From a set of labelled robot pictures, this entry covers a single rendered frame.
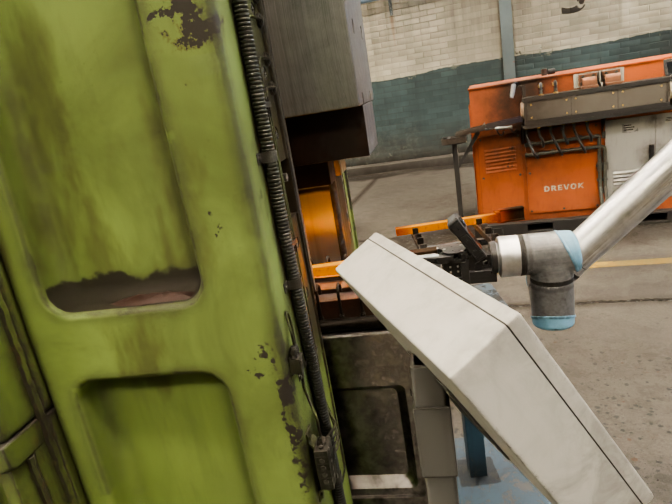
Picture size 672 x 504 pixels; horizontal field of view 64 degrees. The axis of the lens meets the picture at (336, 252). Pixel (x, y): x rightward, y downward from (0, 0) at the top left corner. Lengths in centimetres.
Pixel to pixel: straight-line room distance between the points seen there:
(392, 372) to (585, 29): 793
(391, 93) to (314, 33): 782
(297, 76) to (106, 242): 43
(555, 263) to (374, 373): 44
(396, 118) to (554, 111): 460
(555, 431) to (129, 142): 70
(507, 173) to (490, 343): 429
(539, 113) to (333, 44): 363
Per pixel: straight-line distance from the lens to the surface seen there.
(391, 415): 125
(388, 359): 114
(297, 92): 100
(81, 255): 98
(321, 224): 145
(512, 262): 118
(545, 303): 124
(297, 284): 87
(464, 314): 50
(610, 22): 887
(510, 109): 467
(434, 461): 71
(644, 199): 134
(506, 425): 50
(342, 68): 98
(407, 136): 882
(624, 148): 481
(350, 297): 113
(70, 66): 93
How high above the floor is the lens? 139
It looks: 16 degrees down
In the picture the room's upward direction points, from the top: 10 degrees counter-clockwise
